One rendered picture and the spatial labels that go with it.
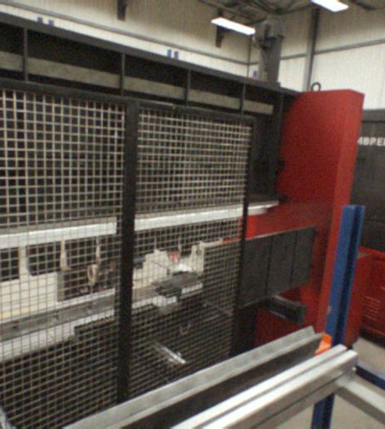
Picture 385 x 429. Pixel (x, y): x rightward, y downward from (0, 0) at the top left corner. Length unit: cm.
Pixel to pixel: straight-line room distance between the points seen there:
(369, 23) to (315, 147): 738
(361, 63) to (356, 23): 92
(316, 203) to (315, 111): 66
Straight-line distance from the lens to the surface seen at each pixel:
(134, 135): 124
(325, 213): 284
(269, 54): 282
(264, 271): 241
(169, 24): 1057
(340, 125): 280
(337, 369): 84
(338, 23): 1051
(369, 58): 982
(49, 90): 112
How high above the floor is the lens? 187
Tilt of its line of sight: 11 degrees down
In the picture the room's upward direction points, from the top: 4 degrees clockwise
